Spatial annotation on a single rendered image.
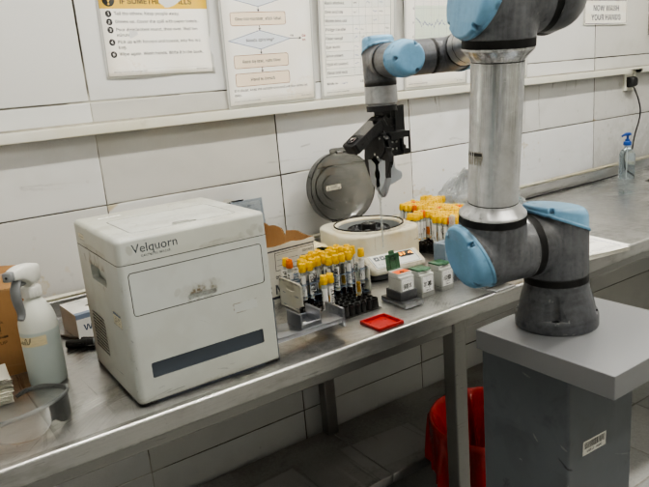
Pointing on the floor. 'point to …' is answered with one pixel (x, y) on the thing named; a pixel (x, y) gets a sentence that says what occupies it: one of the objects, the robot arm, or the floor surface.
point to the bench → (338, 335)
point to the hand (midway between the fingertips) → (380, 191)
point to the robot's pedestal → (551, 431)
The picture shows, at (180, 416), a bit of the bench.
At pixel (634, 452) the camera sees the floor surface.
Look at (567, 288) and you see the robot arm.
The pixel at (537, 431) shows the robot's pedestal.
